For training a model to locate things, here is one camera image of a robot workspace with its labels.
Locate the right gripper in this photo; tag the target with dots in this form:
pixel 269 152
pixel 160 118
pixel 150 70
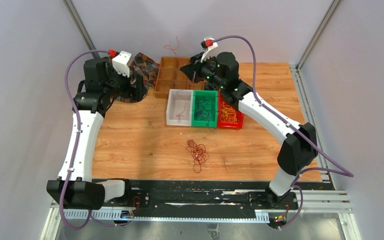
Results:
pixel 191 70

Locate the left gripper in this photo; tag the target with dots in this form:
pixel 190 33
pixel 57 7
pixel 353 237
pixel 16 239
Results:
pixel 137 92

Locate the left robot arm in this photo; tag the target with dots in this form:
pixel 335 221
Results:
pixel 105 79

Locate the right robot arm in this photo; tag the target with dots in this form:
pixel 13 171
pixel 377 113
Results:
pixel 298 141

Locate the wooden compartment tray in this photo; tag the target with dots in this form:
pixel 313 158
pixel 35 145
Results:
pixel 170 77

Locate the rolled green patterned tie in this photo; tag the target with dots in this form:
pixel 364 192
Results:
pixel 210 87

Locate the plaid cloth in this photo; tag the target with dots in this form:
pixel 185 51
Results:
pixel 145 63

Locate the green plastic bin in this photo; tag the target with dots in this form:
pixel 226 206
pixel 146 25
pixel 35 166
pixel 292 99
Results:
pixel 204 109

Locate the white plastic bin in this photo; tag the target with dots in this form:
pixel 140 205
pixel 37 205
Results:
pixel 179 107

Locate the red plastic bin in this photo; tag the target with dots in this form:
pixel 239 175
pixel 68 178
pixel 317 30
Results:
pixel 228 116

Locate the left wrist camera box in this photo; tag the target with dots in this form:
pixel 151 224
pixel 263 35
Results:
pixel 121 63

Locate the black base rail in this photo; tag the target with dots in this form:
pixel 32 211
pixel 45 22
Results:
pixel 207 199

